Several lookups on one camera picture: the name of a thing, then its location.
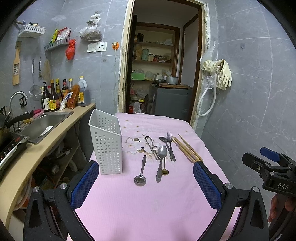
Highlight wooden chopstick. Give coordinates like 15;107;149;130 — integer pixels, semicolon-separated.
179;134;204;162
173;137;199;162
173;140;196;163

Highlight brass small spoon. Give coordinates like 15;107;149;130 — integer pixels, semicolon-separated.
162;158;169;176

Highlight small silver ladle spoon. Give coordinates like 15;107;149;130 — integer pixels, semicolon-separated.
134;155;147;186

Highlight large silver spoon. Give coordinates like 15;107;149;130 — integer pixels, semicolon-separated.
156;145;168;183

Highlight white perforated utensil holder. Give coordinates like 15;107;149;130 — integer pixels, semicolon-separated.
88;109;123;175

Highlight silver fork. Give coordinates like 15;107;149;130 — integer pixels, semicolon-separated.
166;132;176;162

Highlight metal peeler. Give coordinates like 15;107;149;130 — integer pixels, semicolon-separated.
145;136;160;161

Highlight beige kitchen counter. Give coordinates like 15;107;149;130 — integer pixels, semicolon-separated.
1;103;95;228

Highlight person's right hand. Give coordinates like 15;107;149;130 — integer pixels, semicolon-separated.
268;194;295;222

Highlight pink floral tablecloth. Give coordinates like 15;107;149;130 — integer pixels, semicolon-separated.
66;112;241;241

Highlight stainless steel sink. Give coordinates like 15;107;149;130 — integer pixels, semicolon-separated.
19;111;74;144

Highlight induction cooker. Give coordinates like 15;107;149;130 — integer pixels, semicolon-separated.
1;133;29;180

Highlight pink soap dish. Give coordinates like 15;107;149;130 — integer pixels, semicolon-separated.
33;109;44;118

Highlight chrome faucet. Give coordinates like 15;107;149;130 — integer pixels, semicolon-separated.
9;90;29;130

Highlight cream rubber gloves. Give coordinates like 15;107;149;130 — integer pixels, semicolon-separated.
200;59;232;90

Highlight large vinegar jug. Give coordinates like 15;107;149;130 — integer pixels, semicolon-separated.
77;76;90;106

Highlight black wok pan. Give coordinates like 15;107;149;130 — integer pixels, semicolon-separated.
1;110;34;143

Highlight dark soy sauce bottle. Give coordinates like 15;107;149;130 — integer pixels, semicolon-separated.
49;79;60;111

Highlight orange spice packet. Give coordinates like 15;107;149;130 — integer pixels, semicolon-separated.
67;84;80;109

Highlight black pump bottle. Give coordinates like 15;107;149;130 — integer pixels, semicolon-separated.
42;81;50;112

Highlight grey cabinet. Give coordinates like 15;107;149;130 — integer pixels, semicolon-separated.
147;84;193;121

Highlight hanging mesh strainer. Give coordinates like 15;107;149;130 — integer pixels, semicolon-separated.
29;59;42;101

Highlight metal pot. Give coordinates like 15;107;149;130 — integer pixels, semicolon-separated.
166;76;179;85

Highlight green box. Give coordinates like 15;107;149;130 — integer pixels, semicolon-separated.
131;73;145;81

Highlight wooden grater board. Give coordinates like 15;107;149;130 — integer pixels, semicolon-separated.
12;41;22;86

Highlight red plastic bag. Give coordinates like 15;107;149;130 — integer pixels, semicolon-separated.
65;39;76;60

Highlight hanging bag of dried goods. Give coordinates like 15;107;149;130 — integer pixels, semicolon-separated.
79;14;102;42

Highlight white hose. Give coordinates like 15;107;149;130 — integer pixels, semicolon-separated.
196;69;219;117

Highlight white wall switch socket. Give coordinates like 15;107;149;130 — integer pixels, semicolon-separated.
87;42;107;53

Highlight grey wall shelf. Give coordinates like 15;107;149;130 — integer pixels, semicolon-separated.
44;37;70;52

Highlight orange wall plug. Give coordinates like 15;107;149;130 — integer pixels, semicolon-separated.
112;42;119;50

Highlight white wall basket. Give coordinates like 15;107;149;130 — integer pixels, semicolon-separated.
18;24;46;38

